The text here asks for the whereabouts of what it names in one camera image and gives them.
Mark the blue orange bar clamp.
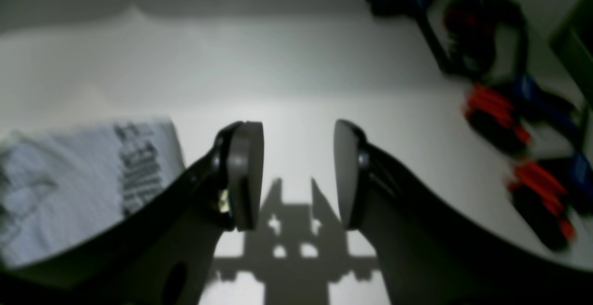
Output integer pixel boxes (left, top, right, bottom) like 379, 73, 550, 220
443, 0, 528, 81
507, 153, 593, 252
464, 74, 581, 157

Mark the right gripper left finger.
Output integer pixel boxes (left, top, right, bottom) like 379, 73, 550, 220
1, 121, 265, 305

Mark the grey T-shirt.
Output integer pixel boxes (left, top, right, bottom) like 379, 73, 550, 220
1, 118, 185, 269

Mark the large black blue bar clamp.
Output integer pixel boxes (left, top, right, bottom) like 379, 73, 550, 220
364, 0, 455, 74

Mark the top blue orange bar clamp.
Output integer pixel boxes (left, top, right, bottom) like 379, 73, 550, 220
507, 153, 593, 252

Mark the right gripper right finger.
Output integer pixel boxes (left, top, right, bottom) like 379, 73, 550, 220
333, 120, 592, 305

